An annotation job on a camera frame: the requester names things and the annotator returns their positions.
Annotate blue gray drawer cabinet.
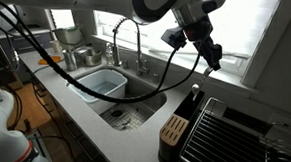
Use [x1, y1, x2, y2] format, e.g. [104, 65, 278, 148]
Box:
[1, 27, 56, 59]

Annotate black wire dish rack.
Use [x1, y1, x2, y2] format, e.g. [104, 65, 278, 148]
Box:
[175, 95, 291, 162]

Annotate dark base cabinet drawers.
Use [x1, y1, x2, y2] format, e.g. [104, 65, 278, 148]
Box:
[27, 74, 120, 162]

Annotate white pot with green rim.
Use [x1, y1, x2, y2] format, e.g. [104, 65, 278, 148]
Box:
[53, 24, 86, 48]

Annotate small soap dispenser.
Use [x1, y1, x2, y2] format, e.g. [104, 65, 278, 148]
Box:
[104, 42, 116, 66]

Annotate orange cloth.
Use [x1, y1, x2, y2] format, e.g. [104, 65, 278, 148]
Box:
[37, 54, 64, 67]

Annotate metal wire sink grid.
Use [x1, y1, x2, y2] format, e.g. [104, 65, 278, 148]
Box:
[98, 98, 157, 135]

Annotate stainless steel cup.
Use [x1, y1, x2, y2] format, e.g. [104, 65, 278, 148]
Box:
[61, 49, 80, 72]

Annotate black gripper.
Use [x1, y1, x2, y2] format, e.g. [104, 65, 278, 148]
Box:
[182, 16, 226, 71]

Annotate white window frame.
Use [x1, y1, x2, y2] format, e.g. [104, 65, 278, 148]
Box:
[84, 0, 291, 91]

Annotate white plastic wash basin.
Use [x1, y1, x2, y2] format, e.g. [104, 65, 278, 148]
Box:
[66, 66, 129, 117]

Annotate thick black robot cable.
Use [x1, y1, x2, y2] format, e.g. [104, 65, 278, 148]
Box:
[0, 1, 203, 108]

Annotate spring neck kitchen faucet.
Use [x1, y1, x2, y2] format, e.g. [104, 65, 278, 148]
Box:
[110, 16, 154, 78]

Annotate small metal sink cap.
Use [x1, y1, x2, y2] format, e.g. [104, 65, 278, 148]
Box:
[151, 72, 161, 85]

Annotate stainless steel sink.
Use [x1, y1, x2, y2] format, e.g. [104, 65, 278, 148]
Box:
[64, 62, 170, 135]

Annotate small metal deck fitting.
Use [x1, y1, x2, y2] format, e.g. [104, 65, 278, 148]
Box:
[122, 59, 131, 71]

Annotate stainless steel pot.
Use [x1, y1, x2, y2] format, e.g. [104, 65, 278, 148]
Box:
[73, 45, 104, 69]

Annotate black utensil holder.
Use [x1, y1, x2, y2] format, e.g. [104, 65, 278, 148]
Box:
[156, 88, 206, 162]

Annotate wooden slotted knife block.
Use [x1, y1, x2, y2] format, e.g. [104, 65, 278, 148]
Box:
[158, 112, 191, 148]

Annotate silver metal fork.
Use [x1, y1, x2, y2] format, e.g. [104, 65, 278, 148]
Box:
[199, 66, 215, 91]

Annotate small thin metal utensil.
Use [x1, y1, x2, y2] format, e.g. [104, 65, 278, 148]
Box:
[120, 118, 133, 130]

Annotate small white cup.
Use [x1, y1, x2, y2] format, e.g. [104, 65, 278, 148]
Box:
[50, 39, 64, 55]

